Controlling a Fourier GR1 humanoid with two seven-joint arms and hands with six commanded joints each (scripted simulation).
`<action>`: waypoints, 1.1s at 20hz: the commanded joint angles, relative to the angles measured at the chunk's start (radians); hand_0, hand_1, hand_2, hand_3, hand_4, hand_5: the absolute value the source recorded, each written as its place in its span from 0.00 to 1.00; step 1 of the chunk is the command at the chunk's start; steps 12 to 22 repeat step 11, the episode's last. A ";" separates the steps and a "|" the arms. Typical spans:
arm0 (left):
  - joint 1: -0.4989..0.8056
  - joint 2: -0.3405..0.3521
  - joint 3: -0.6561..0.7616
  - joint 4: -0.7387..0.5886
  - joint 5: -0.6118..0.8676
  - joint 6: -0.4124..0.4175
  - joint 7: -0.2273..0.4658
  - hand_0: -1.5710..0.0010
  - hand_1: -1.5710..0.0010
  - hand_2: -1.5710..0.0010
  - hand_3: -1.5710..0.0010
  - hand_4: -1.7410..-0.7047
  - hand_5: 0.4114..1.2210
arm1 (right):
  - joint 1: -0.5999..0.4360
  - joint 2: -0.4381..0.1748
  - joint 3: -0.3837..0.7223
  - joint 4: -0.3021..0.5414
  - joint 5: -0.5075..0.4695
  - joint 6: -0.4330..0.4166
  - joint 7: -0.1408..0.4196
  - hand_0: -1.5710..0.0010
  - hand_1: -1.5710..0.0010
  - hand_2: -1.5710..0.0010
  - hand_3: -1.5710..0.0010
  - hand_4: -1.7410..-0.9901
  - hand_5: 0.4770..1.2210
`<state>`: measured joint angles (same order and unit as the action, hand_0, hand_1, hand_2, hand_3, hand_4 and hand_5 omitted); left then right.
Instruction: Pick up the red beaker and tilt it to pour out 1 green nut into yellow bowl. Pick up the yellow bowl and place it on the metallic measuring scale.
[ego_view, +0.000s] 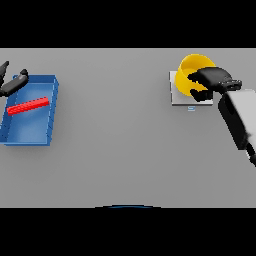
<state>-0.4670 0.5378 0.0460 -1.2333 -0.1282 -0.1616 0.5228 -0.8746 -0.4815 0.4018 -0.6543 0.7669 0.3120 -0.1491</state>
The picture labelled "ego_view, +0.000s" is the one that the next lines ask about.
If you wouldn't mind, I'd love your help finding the dark left robot hand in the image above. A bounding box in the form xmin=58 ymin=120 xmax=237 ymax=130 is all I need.
xmin=0 ymin=60 xmax=30 ymax=98

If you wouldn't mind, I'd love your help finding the red beaker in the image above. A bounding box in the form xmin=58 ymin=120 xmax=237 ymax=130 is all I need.
xmin=6 ymin=96 xmax=50 ymax=116

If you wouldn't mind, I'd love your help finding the pale square measuring scale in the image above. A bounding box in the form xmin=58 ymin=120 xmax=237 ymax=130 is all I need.
xmin=168 ymin=70 xmax=214 ymax=106

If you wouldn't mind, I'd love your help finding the yellow bowl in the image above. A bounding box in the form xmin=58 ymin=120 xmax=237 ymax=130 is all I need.
xmin=174 ymin=53 xmax=217 ymax=98

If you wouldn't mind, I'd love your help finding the blue tray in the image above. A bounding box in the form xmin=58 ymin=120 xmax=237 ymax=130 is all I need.
xmin=0 ymin=74 xmax=60 ymax=147

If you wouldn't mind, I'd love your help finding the dark right robot hand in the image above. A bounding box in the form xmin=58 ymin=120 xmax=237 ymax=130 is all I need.
xmin=187 ymin=66 xmax=243 ymax=103

